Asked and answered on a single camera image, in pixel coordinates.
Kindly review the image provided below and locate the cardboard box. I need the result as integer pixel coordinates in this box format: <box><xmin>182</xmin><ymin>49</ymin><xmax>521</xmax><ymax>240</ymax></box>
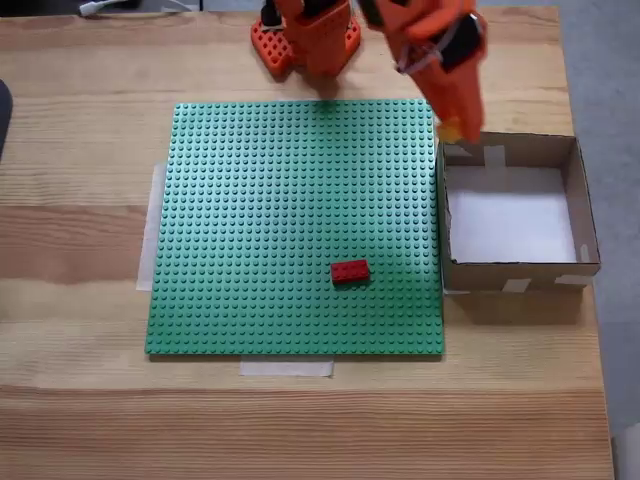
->
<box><xmin>435</xmin><ymin>129</ymin><xmax>603</xmax><ymax>298</ymax></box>

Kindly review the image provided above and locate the white paper sheet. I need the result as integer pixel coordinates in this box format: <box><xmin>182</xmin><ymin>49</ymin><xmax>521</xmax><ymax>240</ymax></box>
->
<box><xmin>444</xmin><ymin>166</ymin><xmax>580</xmax><ymax>265</ymax></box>

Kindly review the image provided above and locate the black white red servo cable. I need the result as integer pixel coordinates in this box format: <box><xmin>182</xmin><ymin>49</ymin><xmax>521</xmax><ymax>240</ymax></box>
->
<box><xmin>396</xmin><ymin>27</ymin><xmax>454</xmax><ymax>76</ymax></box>

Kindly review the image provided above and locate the red lego block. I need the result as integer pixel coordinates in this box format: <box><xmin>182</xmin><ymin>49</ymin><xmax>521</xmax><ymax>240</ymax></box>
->
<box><xmin>330</xmin><ymin>258</ymin><xmax>373</xmax><ymax>288</ymax></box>

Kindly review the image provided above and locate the yellow lego block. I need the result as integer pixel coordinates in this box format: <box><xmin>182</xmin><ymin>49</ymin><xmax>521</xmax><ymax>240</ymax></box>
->
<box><xmin>437</xmin><ymin>116</ymin><xmax>464</xmax><ymax>144</ymax></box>

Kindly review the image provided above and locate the black rounded object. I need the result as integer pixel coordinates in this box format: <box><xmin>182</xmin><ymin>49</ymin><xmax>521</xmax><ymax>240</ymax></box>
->
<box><xmin>0</xmin><ymin>78</ymin><xmax>14</xmax><ymax>164</ymax></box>

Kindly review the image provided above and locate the masking tape strip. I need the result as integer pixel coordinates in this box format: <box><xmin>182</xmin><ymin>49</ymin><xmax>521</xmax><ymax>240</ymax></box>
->
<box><xmin>135</xmin><ymin>160</ymin><xmax>169</xmax><ymax>293</ymax></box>
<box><xmin>238</xmin><ymin>358</ymin><xmax>335</xmax><ymax>379</ymax></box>

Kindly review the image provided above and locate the green lego baseplate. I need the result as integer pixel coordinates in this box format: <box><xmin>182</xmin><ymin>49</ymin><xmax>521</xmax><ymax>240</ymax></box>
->
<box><xmin>143</xmin><ymin>98</ymin><xmax>447</xmax><ymax>361</ymax></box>

